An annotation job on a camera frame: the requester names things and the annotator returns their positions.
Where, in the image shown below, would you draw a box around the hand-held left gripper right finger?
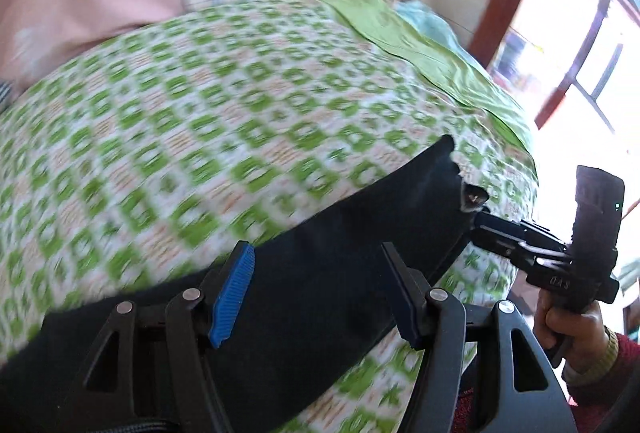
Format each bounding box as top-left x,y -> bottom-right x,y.
381,242 -> 581,433

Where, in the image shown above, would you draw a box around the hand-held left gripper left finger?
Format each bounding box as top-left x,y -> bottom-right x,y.
65,240 -> 256,433

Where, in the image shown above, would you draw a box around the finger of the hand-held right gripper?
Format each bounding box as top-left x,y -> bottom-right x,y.
469,228 -> 538,271
475,209 -> 571,250

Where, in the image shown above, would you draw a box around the black pants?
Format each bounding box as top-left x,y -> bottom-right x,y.
0,134 -> 488,433

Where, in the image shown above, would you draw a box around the person's right forearm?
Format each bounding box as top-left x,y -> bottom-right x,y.
562,332 -> 640,419

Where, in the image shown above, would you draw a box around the person's right hand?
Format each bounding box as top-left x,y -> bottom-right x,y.
531,299 -> 610,375

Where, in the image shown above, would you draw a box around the gold wristwatch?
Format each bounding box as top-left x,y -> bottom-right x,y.
597,325 -> 622,375

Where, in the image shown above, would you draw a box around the green checked bed sheet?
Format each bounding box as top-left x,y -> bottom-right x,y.
0,0 -> 541,433

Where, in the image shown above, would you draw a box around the plain green cloth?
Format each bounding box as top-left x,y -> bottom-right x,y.
320,0 -> 536,154

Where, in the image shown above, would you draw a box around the light blue cloth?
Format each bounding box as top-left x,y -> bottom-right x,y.
395,0 -> 467,50

